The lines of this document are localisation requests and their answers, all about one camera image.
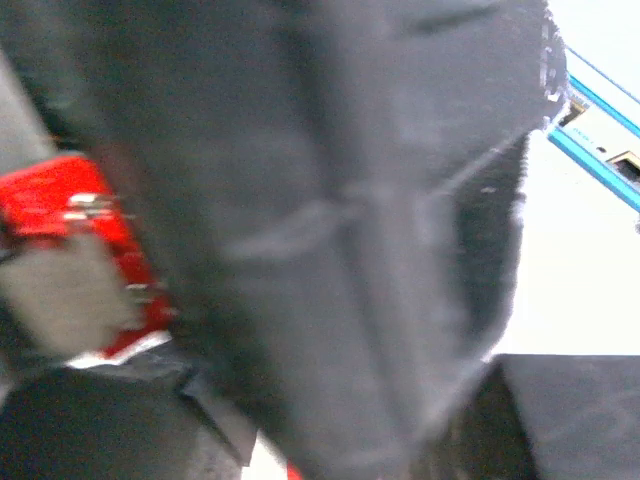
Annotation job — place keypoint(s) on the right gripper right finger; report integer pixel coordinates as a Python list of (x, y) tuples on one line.
[(544, 417)]

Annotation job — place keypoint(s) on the small black network switch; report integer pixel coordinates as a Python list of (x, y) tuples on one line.
[(312, 200)]

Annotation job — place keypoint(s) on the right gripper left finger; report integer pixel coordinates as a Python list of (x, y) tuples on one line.
[(156, 416)]

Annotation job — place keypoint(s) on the large blue rack switch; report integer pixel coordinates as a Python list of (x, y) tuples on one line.
[(600, 131)]

